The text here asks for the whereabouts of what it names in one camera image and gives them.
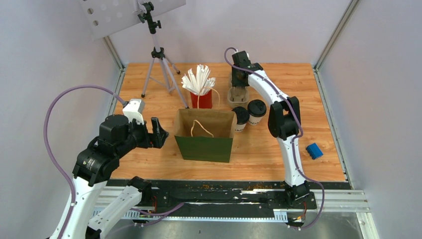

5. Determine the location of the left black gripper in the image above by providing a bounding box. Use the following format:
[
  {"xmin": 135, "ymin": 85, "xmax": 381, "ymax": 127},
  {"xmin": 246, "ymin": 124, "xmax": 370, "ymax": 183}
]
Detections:
[{"xmin": 116, "ymin": 116, "xmax": 170, "ymax": 156}]

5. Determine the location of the black plastic cup lid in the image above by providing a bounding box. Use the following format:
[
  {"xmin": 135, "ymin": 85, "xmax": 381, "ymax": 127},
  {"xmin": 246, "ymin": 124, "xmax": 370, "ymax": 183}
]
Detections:
[{"xmin": 232, "ymin": 106, "xmax": 250, "ymax": 125}]

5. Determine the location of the green paper bag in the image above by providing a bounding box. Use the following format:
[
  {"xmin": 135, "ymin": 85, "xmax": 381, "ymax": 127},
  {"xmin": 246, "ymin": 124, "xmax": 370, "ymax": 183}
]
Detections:
[{"xmin": 174, "ymin": 95, "xmax": 237, "ymax": 163}]

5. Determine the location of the white paper cup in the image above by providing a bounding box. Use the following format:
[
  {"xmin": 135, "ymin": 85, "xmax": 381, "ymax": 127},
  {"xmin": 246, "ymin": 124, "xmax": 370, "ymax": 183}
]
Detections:
[
  {"xmin": 234, "ymin": 123, "xmax": 247, "ymax": 132},
  {"xmin": 248, "ymin": 115, "xmax": 263, "ymax": 125}
]

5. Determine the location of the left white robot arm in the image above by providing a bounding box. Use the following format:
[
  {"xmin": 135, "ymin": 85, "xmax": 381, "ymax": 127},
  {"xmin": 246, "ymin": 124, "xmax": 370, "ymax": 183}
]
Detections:
[{"xmin": 51, "ymin": 115, "xmax": 169, "ymax": 239}]

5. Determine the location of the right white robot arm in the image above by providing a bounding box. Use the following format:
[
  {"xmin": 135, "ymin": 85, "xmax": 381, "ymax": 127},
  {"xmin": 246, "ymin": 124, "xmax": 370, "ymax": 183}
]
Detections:
[{"xmin": 229, "ymin": 49, "xmax": 310, "ymax": 208}]

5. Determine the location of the cardboard cup carrier tray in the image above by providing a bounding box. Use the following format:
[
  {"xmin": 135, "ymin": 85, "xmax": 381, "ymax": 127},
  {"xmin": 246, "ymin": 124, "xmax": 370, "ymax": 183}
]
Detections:
[{"xmin": 227, "ymin": 73, "xmax": 250, "ymax": 108}]

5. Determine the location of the white wrapped straws bundle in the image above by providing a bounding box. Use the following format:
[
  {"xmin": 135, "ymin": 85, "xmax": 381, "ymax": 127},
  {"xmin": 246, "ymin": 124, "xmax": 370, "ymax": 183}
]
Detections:
[{"xmin": 182, "ymin": 64, "xmax": 216, "ymax": 96}]

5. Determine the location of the red straw holder cup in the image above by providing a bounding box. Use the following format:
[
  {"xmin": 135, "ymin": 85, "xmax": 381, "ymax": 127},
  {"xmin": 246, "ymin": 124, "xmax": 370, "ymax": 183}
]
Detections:
[{"xmin": 190, "ymin": 91, "xmax": 212, "ymax": 109}]

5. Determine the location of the blue clip on table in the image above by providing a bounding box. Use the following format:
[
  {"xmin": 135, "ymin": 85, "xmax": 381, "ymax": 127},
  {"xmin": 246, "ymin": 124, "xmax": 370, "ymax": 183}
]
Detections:
[{"xmin": 306, "ymin": 143, "xmax": 324, "ymax": 160}]

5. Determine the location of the white perforated panel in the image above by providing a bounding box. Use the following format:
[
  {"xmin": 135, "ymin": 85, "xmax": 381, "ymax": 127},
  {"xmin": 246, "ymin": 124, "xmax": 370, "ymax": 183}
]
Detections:
[{"xmin": 78, "ymin": 0, "xmax": 187, "ymax": 41}]

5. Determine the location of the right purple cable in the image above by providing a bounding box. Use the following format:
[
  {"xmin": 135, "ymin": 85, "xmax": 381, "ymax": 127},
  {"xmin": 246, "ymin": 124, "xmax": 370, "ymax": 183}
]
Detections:
[{"xmin": 224, "ymin": 47, "xmax": 325, "ymax": 231}]

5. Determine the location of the purple cable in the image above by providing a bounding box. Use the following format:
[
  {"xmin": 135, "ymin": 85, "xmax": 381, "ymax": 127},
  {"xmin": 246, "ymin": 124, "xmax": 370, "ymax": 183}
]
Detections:
[
  {"xmin": 43, "ymin": 85, "xmax": 127, "ymax": 239},
  {"xmin": 224, "ymin": 47, "xmax": 325, "ymax": 231}
]

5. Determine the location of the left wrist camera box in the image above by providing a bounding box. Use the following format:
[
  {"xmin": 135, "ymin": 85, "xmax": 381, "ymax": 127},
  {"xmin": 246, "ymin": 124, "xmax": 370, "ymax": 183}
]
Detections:
[{"xmin": 122, "ymin": 99, "xmax": 145, "ymax": 125}]

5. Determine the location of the silver camera tripod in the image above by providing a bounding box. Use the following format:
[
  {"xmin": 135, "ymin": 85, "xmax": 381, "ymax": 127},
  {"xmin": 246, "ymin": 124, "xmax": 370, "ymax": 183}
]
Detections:
[{"xmin": 135, "ymin": 0, "xmax": 189, "ymax": 109}]

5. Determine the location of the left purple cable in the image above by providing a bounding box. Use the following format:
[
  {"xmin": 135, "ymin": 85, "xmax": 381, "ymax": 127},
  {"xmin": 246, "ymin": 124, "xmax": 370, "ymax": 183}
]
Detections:
[{"xmin": 43, "ymin": 85, "xmax": 127, "ymax": 239}]

